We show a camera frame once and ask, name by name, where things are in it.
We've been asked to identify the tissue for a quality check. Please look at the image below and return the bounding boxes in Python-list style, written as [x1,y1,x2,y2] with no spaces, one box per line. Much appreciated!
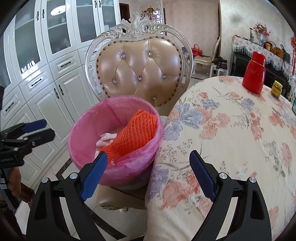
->
[96,133,117,151]

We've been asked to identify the orange foam net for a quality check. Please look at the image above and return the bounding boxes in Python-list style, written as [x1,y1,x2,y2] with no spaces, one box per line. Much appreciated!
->
[100,109,158,163]

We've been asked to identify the pink lined trash bin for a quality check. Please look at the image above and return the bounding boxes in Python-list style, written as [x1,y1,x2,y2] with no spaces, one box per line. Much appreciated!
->
[68,95,163,190]

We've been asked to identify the person hand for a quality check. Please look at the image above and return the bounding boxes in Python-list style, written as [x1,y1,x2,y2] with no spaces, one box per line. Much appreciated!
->
[8,167,21,197]

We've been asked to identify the white cabinet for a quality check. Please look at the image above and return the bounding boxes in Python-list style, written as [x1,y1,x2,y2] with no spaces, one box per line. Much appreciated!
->
[1,1,120,187]

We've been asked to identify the floral tablecloth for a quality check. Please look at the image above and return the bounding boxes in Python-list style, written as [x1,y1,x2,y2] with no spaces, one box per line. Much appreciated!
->
[144,76,295,240]

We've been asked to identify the beige tufted ornate chair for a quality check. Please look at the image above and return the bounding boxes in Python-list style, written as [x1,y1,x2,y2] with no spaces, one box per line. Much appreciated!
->
[83,13,193,210]

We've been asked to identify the yellow lid jar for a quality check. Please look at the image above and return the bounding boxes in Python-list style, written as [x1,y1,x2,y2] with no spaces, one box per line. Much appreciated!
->
[270,80,282,98]

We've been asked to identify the red thermos bottle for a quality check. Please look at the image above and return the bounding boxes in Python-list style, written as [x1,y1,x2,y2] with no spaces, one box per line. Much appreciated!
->
[242,51,266,95]

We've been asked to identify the black piano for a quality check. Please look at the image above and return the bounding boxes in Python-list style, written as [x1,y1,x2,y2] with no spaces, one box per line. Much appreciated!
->
[230,52,291,98]

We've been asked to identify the distant cream chair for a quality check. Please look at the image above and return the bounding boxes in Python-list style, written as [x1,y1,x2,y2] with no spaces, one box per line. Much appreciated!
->
[192,37,221,79]

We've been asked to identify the lace piano cover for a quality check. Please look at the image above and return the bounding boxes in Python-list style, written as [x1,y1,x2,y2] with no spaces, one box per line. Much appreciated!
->
[232,36,292,78]

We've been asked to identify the red handbag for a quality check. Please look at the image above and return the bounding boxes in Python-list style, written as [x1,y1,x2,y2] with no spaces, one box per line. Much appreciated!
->
[191,44,202,57]

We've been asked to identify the red chinese knot ornament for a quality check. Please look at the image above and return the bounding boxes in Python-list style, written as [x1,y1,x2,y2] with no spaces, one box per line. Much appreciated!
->
[290,34,296,75]

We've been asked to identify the flower vase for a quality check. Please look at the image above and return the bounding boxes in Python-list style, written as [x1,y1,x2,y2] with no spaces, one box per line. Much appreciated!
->
[253,23,270,46]

